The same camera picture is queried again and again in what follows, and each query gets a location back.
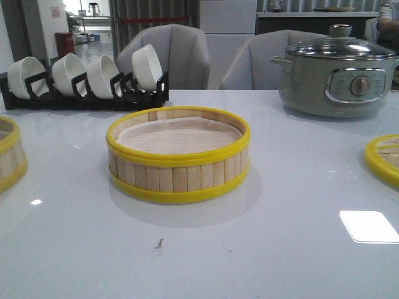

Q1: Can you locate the bamboo steamer lid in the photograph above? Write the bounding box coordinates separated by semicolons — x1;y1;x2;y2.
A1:
364;135;398;189

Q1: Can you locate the black dish rack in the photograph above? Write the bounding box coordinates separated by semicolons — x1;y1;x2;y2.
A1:
1;71;169;112

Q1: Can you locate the grey chair right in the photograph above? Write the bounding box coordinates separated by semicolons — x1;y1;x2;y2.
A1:
219;30;324;90

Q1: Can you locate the grey electric cooking pot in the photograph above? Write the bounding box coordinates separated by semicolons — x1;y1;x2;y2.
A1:
271;54;398;118

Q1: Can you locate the grey chair left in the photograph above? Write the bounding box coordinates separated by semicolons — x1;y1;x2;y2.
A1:
115;24;210;90

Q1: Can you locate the white bowl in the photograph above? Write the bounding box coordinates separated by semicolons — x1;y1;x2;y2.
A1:
87;55;120;99
7;57;45;99
132;44;163;91
52;53;86;97

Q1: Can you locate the white cabinet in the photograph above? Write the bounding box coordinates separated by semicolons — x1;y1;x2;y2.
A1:
199;1;257;90

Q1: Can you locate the grey chair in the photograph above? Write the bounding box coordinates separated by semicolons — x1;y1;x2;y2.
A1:
115;24;210;90
219;30;324;90

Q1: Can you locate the glass pot lid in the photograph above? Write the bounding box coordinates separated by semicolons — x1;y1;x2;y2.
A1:
286;24;396;60

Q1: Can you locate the red bin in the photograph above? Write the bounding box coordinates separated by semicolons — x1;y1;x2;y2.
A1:
54;32;75;58

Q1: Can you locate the bamboo steamer tray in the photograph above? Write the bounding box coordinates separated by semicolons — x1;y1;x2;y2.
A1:
106;106;251;204
1;116;28;193

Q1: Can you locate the seated person background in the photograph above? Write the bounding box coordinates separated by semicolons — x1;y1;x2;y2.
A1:
377;0;398;44

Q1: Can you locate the white bowl far left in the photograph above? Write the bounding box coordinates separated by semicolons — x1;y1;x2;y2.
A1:
7;57;45;99

